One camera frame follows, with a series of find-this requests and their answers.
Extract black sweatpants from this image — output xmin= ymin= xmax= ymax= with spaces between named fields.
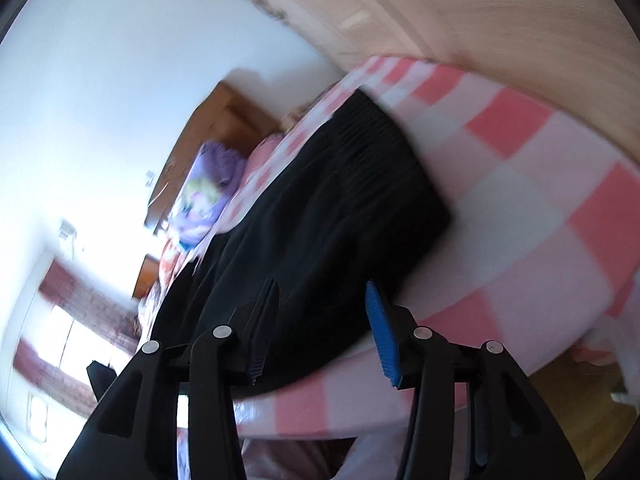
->
xmin=152 ymin=89 xmax=454 ymax=398

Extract wooden nightstand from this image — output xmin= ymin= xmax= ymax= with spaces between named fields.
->
xmin=132 ymin=255 xmax=160 ymax=300

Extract patterned maroon curtain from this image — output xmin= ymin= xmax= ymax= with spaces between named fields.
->
xmin=12 ymin=258 xmax=140 ymax=418

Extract folded purple floral quilt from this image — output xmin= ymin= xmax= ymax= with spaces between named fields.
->
xmin=168 ymin=141 xmax=246 ymax=250

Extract pink pillow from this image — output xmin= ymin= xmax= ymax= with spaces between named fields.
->
xmin=241 ymin=132 xmax=284 ymax=188

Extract wooden headboard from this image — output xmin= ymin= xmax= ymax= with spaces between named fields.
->
xmin=143 ymin=80 xmax=282 ymax=236

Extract light wood wardrobe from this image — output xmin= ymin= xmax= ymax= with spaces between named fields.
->
xmin=250 ymin=0 xmax=639 ymax=155

